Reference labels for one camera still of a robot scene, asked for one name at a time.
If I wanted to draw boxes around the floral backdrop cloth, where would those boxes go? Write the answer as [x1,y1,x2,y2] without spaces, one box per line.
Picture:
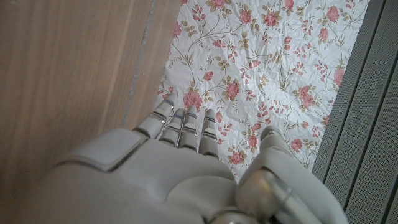
[154,0,371,183]

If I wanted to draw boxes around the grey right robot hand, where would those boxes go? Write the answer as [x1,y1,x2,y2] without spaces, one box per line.
[12,92,349,224]

